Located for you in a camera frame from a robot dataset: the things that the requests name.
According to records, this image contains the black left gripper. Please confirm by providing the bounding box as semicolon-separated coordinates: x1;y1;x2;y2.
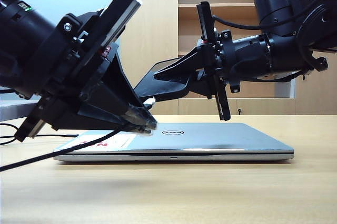
14;0;158;144

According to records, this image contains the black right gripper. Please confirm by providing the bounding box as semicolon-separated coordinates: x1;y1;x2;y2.
153;1;242;121

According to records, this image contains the black smartphone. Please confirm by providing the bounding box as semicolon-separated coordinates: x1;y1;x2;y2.
133;57;196;103

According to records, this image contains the black charging cable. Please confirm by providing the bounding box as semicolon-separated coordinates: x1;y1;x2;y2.
0;97;156;172

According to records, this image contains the white red laptop sticker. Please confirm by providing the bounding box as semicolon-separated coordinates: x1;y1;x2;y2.
64;132;136;149

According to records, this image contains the light wooden cabinet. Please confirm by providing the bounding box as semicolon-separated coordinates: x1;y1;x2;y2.
118;0;337;116

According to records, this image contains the silver Dell laptop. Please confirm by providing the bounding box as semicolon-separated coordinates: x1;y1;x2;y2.
52;123;295;162

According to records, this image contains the grey desk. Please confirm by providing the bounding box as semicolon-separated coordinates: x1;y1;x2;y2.
0;99;41;124

